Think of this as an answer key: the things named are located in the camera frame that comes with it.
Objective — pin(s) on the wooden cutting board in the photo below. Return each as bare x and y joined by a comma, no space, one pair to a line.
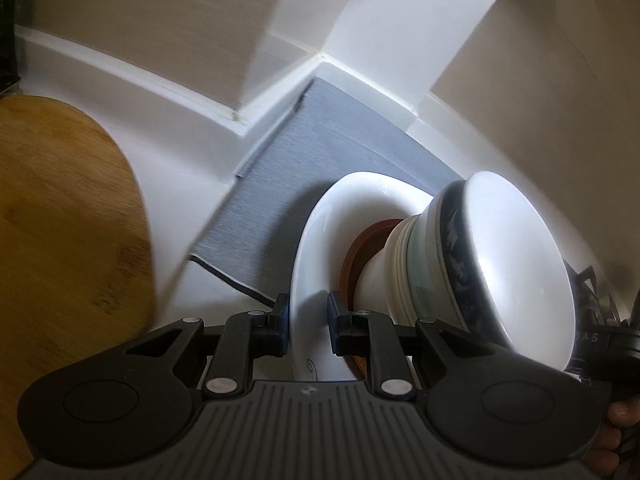
65,240

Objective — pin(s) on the large white floral square plate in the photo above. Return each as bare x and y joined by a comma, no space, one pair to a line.
325,240

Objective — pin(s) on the black metal rack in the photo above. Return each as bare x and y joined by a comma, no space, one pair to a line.
7,25

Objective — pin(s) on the brown round plate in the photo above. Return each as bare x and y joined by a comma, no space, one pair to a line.
350,260

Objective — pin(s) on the grey dish mat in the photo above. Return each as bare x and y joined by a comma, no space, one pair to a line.
300,160

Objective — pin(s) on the cream bowl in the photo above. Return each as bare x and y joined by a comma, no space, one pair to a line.
385,275

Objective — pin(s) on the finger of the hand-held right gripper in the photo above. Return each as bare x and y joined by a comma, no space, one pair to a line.
592,355

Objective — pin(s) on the person's right hand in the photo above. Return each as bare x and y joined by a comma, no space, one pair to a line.
622,435

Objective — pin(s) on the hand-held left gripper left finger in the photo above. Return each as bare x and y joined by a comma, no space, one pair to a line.
284,320

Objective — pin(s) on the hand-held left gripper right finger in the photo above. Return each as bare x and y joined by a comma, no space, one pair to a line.
332,325

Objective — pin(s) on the white bowl with blue pattern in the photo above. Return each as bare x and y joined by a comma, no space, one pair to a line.
505,260

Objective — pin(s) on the light blue bowl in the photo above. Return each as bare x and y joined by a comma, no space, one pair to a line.
417,270

